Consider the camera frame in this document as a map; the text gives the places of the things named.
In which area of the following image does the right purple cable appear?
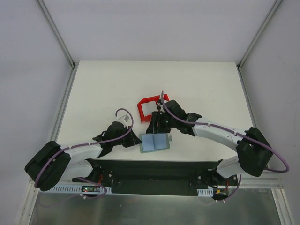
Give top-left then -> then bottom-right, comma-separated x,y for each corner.
160,90 -> 290,173

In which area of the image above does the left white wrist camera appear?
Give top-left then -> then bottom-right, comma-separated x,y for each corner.
118,115 -> 130,122

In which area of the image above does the white cable duct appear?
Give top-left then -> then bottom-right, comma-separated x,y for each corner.
46,184 -> 113,195
197,188 -> 214,197

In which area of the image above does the purple cable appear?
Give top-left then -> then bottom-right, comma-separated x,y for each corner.
34,108 -> 135,188
160,90 -> 290,173

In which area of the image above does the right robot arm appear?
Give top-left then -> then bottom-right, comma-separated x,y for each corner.
146,100 -> 273,185

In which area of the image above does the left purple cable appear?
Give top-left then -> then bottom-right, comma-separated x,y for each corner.
34,108 -> 135,188

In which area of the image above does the right white cable duct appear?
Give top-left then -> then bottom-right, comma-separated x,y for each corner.
197,188 -> 214,197

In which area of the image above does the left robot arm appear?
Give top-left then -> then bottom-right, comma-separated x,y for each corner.
24,121 -> 142,191

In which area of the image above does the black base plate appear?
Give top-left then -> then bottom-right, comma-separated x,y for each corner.
84,159 -> 238,196

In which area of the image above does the red plastic card bin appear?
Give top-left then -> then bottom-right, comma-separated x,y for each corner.
137,95 -> 161,123

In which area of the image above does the left aluminium frame rail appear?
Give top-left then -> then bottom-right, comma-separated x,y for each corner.
15,0 -> 78,225

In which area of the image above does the green leather card holder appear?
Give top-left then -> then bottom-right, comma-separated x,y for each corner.
139,133 -> 172,153

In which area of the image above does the left white cable duct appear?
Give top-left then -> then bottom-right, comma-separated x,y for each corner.
46,184 -> 113,195

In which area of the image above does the right aluminium frame rail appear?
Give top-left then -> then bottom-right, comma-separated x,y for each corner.
237,0 -> 300,225

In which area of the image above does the aluminium frame rail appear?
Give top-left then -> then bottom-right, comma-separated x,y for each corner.
15,0 -> 78,225
237,0 -> 300,225

